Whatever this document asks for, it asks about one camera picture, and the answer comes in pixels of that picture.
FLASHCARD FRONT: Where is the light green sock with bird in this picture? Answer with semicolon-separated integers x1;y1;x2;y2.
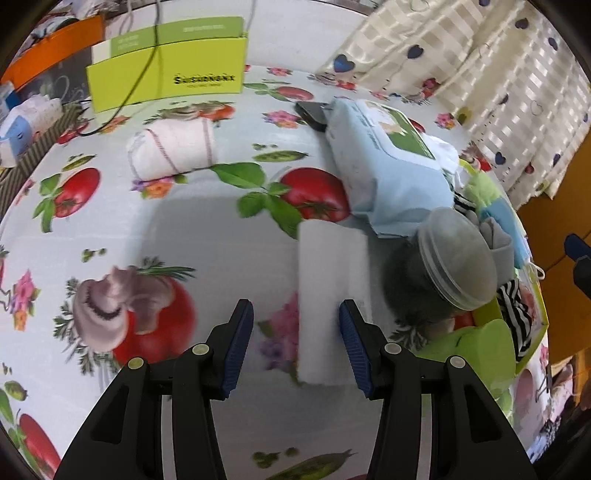
463;174;509;209

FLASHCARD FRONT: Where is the shallow green and white box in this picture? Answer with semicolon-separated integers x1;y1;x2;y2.
461;161;551;372

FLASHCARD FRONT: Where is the blue face mask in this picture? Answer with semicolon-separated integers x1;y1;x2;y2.
479;200;533;269

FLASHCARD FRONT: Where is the heart print curtain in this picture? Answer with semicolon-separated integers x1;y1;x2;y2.
315;0;591;209

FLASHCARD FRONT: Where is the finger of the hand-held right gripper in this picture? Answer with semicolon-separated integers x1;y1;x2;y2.
564;233;591;292

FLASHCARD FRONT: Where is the white cloth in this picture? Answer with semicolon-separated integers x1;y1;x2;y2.
433;137;463;186

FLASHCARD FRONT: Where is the wet wipes pack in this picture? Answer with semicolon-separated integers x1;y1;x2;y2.
324;97;454;239

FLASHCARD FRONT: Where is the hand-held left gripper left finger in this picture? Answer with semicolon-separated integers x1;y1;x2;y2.
53;299;256;480

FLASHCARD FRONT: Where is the large striped sock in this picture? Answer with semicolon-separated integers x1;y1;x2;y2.
495;281;533;361

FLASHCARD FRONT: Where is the black phone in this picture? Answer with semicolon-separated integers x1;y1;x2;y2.
294;100;336;134

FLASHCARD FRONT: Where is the orange box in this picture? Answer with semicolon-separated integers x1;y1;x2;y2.
6;13;105;89

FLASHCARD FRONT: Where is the grey cloth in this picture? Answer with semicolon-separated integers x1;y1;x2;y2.
477;216;516;283

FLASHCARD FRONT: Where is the wooden wardrobe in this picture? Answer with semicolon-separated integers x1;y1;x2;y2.
516;65;591;385

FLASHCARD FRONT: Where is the striped cardboard tray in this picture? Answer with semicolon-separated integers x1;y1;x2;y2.
0;103;89;209

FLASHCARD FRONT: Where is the black cable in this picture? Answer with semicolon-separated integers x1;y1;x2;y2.
80;0;163;138

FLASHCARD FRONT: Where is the green lidded bottle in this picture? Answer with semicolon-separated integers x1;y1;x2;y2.
414;318;516;401

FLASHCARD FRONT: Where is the blue and white tissue pack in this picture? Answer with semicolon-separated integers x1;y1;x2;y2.
0;95;64;168

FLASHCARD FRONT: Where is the lime green cardboard box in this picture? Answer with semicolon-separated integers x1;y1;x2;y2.
86;17;249;113

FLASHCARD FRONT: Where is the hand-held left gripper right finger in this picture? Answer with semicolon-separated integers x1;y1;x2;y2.
338;299;539;480

